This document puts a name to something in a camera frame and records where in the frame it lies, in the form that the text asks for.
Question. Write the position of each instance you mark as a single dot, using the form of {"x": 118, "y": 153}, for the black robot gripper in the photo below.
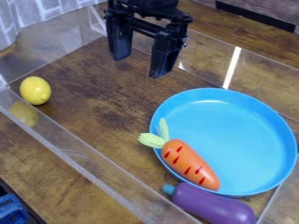
{"x": 166, "y": 43}

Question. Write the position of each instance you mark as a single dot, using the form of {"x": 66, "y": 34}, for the blue plastic plate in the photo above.
{"x": 238, "y": 135}

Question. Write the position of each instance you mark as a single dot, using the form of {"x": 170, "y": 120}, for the purple toy eggplant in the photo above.
{"x": 214, "y": 209}

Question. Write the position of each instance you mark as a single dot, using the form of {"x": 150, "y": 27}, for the clear acrylic enclosure wall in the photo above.
{"x": 69, "y": 154}

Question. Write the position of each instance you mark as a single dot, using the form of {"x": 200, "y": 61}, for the yellow toy lemon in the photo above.
{"x": 34, "y": 90}

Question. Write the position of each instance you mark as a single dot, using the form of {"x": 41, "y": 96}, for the blue plastic crate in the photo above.
{"x": 12, "y": 212}

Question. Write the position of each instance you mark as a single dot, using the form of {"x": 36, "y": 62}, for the orange toy carrot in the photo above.
{"x": 181, "y": 158}

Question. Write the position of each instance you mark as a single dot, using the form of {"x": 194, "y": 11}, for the white curtain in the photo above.
{"x": 20, "y": 13}

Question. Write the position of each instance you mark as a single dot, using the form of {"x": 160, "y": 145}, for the black baseboard strip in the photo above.
{"x": 254, "y": 16}

